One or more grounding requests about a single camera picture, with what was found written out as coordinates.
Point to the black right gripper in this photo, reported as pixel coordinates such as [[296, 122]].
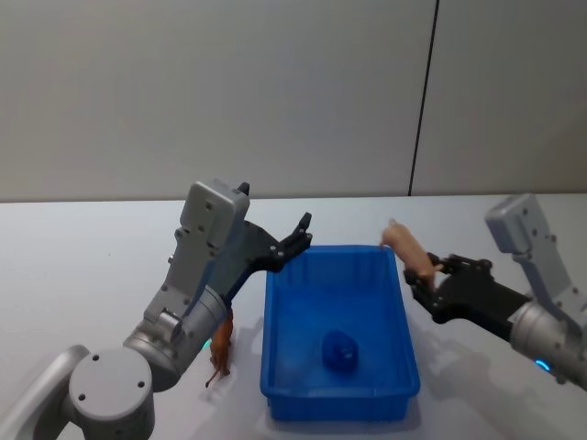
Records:
[[477, 300]]

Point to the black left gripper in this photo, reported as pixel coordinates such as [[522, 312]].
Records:
[[250, 252]]

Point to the pink toy pig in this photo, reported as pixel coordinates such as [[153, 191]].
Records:
[[410, 252]]

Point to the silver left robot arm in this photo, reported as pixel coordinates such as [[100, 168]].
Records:
[[110, 389]]

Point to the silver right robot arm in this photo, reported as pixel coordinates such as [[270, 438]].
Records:
[[543, 321]]

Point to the blue toy animal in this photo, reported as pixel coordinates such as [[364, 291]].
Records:
[[340, 350]]

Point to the brown toy horse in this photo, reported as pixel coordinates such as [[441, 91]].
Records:
[[221, 348]]

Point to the blue plastic bin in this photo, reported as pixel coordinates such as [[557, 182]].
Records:
[[339, 394]]

